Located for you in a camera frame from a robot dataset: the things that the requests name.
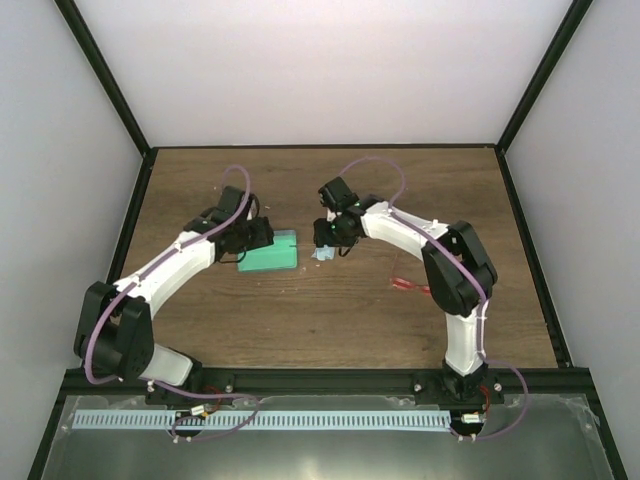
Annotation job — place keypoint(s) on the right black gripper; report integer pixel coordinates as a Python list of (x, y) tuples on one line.
[(323, 236)]

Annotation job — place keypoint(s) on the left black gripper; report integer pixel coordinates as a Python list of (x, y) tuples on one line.
[(265, 232)]

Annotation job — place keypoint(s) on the light blue cleaning cloth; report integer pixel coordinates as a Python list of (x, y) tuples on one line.
[(324, 253)]

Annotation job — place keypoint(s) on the teal glasses case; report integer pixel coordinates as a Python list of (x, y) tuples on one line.
[(281, 255)]

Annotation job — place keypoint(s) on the red transparent sunglasses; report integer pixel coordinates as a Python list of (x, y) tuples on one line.
[(406, 285)]

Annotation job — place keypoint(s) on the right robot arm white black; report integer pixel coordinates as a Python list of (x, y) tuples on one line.
[(460, 275)]

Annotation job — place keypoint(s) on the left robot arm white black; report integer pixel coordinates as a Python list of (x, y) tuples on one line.
[(115, 338)]

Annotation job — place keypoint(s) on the metal front plate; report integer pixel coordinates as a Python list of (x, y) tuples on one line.
[(545, 437)]

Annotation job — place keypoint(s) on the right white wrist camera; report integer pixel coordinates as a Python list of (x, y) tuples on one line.
[(330, 208)]

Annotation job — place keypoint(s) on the black aluminium frame rail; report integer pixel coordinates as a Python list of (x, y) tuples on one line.
[(263, 382)]

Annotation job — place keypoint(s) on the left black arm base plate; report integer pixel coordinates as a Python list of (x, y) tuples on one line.
[(188, 394)]

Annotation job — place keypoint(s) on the light blue slotted cable duct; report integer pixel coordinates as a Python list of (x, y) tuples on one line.
[(421, 421)]

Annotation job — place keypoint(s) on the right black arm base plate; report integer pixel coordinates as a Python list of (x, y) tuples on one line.
[(435, 387)]

